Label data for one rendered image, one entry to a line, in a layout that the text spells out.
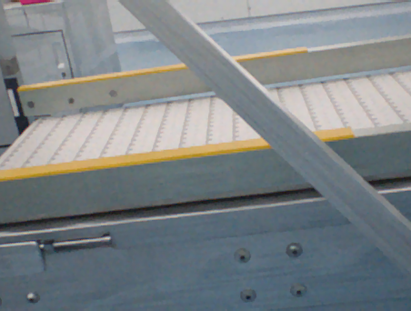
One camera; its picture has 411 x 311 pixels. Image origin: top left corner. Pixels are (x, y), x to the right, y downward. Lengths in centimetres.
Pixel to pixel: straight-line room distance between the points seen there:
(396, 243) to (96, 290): 25
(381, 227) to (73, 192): 23
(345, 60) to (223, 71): 35
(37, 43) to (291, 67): 254
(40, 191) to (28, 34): 274
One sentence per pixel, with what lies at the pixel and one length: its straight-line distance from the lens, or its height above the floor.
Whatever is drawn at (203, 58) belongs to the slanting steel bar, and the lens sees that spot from 36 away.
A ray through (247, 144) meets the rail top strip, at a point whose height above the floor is 89.
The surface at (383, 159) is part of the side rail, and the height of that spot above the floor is 86.
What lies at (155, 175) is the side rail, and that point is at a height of 87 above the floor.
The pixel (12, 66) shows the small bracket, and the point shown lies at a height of 91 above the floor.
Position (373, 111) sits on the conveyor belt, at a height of 85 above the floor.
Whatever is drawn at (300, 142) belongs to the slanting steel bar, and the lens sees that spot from 34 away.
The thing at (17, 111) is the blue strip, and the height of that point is 86.
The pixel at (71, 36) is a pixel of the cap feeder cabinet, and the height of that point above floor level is 58.
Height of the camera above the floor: 104
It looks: 22 degrees down
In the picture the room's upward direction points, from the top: 9 degrees counter-clockwise
